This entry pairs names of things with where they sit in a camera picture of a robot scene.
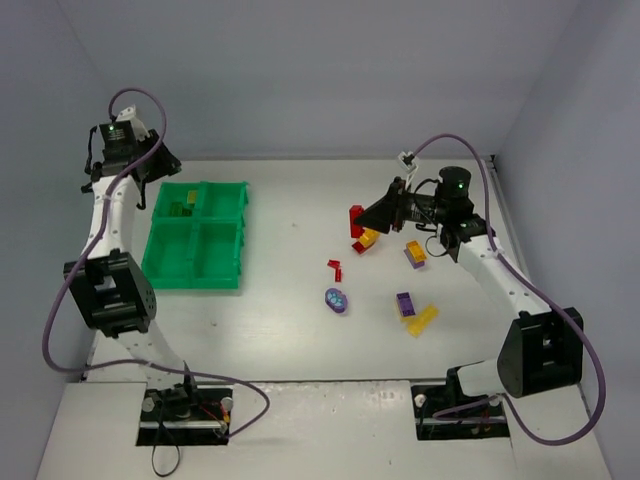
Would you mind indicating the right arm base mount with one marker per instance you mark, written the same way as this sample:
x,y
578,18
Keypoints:
x,y
442,414

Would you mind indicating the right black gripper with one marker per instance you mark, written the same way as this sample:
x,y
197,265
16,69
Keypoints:
x,y
397,209

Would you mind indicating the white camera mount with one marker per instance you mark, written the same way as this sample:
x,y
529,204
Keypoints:
x,y
129,114
409,163

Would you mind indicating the green four-compartment sorting tray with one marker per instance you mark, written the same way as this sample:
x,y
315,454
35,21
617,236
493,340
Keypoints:
x,y
203,251

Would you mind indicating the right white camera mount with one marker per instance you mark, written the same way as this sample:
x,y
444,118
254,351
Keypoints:
x,y
409,163

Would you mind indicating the purple flower lego piece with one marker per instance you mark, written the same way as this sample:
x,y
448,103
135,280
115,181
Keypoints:
x,y
336,300

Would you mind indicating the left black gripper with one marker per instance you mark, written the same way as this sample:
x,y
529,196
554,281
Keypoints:
x,y
167,161

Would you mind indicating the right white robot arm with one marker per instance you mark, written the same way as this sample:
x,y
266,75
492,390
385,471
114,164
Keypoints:
x,y
542,350

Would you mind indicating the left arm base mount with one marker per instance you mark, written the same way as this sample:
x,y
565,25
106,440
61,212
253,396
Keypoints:
x,y
204,419

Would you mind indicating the yellow flat lego plate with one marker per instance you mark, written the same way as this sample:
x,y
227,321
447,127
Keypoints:
x,y
419,322

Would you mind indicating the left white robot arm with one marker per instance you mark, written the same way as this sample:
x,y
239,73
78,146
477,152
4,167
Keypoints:
x,y
111,292

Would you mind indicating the purple lego brick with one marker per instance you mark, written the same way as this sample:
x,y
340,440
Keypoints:
x,y
405,306

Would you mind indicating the small dark red lego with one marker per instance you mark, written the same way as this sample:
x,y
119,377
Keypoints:
x,y
359,247

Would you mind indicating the orange lego brick centre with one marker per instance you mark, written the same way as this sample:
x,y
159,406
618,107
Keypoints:
x,y
368,238

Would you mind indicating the orange lego on purple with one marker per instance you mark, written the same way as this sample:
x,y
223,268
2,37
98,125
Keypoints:
x,y
417,250

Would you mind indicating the pale yellow-green lego brick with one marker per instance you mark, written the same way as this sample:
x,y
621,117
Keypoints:
x,y
191,198

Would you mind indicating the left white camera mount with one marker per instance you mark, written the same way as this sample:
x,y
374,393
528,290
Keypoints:
x,y
129,114

